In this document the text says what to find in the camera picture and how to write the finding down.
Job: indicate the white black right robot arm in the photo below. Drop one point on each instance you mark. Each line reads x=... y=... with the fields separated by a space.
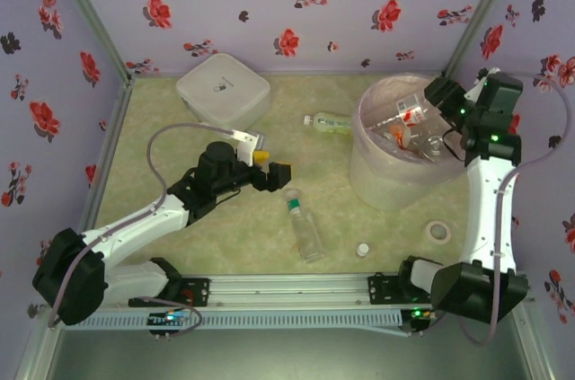
x=485 y=218

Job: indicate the translucent plastic bin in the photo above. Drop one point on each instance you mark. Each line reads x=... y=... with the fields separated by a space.
x=373 y=101

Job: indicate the aluminium side rail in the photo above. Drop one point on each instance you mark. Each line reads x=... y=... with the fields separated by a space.
x=108 y=151

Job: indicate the white round waste bin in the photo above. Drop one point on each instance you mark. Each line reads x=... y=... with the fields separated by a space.
x=391 y=187

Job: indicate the long aluminium base rail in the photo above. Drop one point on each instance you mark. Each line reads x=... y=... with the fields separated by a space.
x=287 y=292

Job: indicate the white square plastic box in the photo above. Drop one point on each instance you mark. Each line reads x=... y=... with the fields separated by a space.
x=222 y=92

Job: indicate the pale green marbled table mat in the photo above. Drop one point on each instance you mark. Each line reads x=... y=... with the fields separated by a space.
x=224 y=241

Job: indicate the red label plastic bottle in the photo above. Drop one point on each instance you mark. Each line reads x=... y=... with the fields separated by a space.
x=411 y=111

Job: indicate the beige tape roll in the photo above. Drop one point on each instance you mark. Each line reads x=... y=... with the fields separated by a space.
x=438 y=240

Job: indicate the small circuit board green light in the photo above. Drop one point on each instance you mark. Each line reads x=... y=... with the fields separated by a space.
x=168 y=317
x=418 y=315

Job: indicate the small white bottle cap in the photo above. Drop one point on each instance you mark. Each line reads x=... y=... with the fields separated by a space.
x=363 y=249

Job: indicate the aluminium corner post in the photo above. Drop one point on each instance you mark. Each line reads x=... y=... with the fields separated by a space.
x=93 y=16
x=479 y=16

